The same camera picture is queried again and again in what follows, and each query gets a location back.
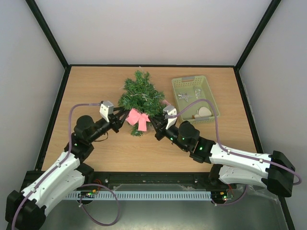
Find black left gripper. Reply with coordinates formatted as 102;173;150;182
88;106;130;143

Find pink bow ornament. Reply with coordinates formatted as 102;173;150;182
126;108;150;132

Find pink paper triangle ornament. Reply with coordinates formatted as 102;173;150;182
161;100;170;105

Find clear led string lights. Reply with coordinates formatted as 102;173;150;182
129;66;165;101

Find light green plastic basket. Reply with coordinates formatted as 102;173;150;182
172;75;220;123

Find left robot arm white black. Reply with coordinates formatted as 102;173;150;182
5;103;129;230

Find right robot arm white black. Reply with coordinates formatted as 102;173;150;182
150;117;295;197

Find silver star ornament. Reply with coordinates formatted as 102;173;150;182
177;92;191;102

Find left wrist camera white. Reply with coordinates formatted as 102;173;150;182
99;101;114;123

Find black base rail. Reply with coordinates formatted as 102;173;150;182
25;170;240;192

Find light blue slotted cable duct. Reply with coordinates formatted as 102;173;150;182
63;191;212;201

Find black corner frame post left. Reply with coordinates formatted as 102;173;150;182
25;0;69;69

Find black corner frame post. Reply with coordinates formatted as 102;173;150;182
25;0;69;69
234;0;281;72

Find black corner frame post right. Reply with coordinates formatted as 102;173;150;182
234;0;281;72

